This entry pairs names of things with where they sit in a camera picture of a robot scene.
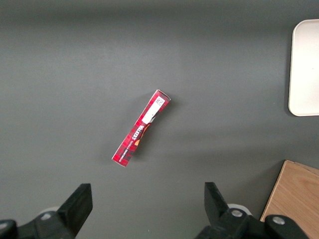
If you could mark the red cookie box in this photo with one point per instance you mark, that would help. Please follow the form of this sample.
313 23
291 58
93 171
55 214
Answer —
139 129

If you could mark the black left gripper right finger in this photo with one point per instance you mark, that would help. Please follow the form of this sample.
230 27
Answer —
216 211

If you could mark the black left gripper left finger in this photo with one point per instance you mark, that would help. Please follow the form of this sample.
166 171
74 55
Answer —
77 211

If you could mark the beige plastic tray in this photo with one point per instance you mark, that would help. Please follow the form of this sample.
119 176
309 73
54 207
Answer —
306 69

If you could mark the wooden drawer cabinet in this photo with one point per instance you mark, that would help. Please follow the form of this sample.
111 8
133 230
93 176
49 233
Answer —
296 194

